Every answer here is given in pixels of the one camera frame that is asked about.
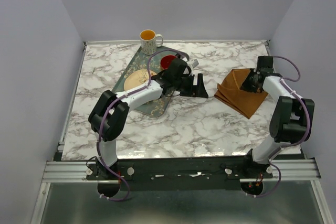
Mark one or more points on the white mug yellow inside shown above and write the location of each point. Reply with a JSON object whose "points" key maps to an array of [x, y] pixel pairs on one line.
{"points": [[150, 41]]}

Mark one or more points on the peach floral plate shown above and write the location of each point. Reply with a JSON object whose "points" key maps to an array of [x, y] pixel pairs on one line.
{"points": [[135, 79]]}

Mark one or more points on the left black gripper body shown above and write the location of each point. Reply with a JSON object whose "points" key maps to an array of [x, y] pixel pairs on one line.
{"points": [[185, 86]]}

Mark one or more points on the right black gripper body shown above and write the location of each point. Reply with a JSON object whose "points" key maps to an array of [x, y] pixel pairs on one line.
{"points": [[249, 84]]}

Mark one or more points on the red black mug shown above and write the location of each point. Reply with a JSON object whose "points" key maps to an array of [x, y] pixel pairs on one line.
{"points": [[167, 60]]}

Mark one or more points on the brown cloth napkin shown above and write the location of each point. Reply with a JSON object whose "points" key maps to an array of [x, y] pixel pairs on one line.
{"points": [[229, 93]]}

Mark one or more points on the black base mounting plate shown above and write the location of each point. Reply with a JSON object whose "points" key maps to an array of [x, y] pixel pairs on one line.
{"points": [[191, 173]]}

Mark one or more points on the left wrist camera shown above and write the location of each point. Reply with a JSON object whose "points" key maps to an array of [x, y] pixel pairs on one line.
{"points": [[191, 65]]}

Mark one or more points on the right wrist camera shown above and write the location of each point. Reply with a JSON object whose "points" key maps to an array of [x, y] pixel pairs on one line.
{"points": [[265, 64]]}

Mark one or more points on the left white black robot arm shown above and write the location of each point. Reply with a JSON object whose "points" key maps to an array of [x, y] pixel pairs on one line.
{"points": [[109, 115]]}

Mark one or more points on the aluminium frame rail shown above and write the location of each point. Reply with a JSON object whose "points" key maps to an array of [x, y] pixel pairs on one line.
{"points": [[77, 172]]}

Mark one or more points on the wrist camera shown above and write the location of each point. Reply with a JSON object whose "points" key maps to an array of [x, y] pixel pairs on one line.
{"points": [[265, 64], [191, 65]]}

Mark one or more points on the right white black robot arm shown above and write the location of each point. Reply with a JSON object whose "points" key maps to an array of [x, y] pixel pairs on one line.
{"points": [[290, 124]]}

